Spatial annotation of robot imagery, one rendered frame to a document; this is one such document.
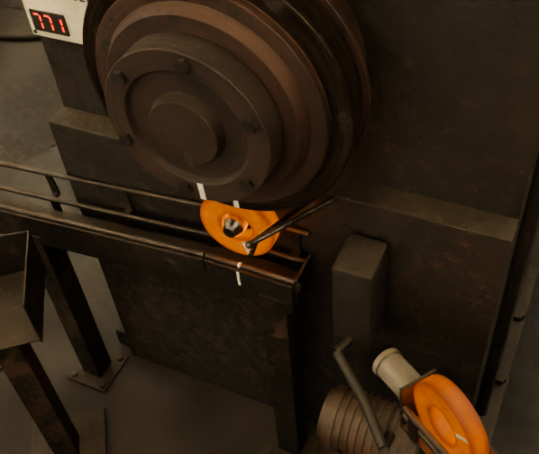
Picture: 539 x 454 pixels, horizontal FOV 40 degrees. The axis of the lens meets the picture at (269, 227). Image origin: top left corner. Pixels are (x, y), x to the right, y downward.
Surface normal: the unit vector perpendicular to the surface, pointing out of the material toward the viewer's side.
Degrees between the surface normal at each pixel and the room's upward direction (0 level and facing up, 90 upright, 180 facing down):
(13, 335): 5
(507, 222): 0
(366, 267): 0
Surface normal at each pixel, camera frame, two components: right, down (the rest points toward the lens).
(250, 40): 0.21, -0.08
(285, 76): 0.45, 0.15
